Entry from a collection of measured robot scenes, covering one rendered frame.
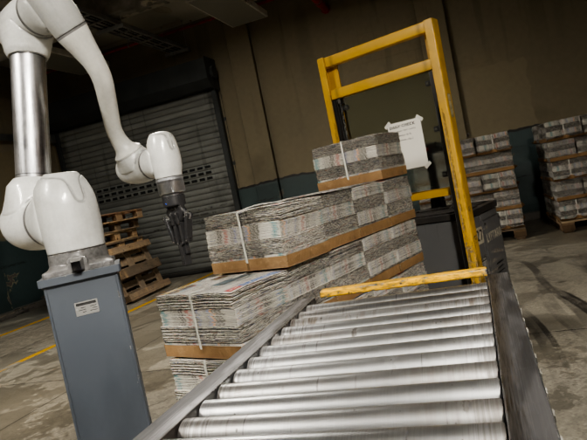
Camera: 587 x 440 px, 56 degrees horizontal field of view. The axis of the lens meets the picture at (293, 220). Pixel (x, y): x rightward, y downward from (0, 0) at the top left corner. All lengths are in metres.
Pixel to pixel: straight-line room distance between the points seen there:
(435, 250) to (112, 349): 2.25
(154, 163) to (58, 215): 0.42
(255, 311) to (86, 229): 0.61
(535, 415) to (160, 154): 1.43
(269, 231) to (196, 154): 7.74
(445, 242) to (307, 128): 5.88
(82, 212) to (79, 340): 0.33
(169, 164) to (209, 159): 7.70
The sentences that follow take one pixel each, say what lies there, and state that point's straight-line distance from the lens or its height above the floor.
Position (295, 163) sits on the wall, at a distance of 9.04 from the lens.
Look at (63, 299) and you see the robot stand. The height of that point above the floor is 0.94.
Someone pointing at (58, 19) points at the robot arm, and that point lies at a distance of 1.79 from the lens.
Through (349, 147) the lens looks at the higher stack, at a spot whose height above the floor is 1.25.
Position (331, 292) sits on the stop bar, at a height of 0.81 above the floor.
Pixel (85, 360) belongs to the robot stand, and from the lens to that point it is 1.59.
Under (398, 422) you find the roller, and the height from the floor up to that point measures 0.79.
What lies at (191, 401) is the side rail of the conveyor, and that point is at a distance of 0.95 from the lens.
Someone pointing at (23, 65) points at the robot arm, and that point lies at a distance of 1.88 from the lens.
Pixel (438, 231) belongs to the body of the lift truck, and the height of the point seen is 0.69.
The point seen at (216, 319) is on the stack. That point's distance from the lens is 1.85.
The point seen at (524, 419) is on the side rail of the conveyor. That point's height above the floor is 0.80.
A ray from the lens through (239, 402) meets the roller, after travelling 0.89.
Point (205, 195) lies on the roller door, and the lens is 9.61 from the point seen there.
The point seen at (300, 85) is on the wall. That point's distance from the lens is 9.08.
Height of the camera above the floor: 1.10
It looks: 3 degrees down
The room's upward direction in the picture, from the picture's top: 11 degrees counter-clockwise
